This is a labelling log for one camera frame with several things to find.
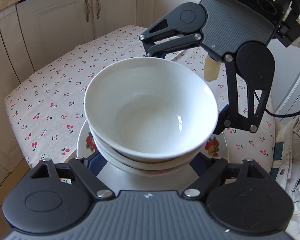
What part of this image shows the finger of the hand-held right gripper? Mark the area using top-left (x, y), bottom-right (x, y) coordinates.
top-left (214, 54), bottom-right (274, 134)
top-left (139, 7), bottom-right (203, 59)

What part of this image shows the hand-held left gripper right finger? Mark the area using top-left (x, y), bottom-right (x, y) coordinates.
top-left (182, 154), bottom-right (276, 201)

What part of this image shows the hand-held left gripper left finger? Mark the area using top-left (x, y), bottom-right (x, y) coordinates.
top-left (22, 152), bottom-right (115, 201)

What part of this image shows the white fruit-print plate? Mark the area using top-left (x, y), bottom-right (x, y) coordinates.
top-left (76, 119), bottom-right (230, 195)

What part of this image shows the person's right hand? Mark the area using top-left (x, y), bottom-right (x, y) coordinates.
top-left (204, 54), bottom-right (221, 82)

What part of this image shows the cherry-print tablecloth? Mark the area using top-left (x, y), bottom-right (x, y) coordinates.
top-left (4, 24), bottom-right (275, 180)

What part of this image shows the person's white clothing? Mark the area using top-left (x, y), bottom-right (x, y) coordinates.
top-left (269, 102), bottom-right (300, 240)

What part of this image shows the white cabinet filler panel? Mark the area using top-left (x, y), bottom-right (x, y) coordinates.
top-left (0, 5), bottom-right (36, 84)

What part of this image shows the black cable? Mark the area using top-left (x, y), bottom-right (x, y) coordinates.
top-left (254, 90), bottom-right (300, 117)

